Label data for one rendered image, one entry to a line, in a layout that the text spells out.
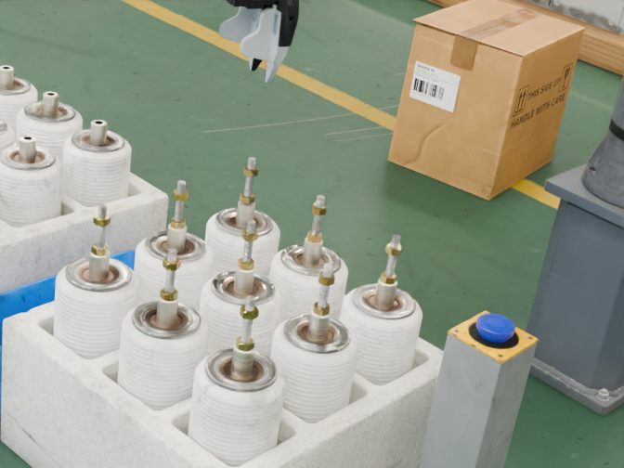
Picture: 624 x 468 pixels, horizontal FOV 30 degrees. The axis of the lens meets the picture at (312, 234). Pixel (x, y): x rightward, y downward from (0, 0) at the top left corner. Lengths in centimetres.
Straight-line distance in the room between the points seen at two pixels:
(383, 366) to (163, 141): 108
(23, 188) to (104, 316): 32
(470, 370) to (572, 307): 51
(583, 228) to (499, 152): 62
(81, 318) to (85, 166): 38
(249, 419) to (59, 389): 26
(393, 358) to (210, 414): 26
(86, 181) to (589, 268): 72
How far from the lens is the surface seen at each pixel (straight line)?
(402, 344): 136
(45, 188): 161
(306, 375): 127
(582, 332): 173
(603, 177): 165
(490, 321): 123
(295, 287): 141
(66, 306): 135
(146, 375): 127
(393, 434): 138
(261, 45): 137
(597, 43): 326
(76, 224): 163
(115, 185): 168
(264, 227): 150
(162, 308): 127
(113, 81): 262
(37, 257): 161
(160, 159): 226
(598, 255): 167
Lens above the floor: 94
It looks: 27 degrees down
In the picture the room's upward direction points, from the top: 9 degrees clockwise
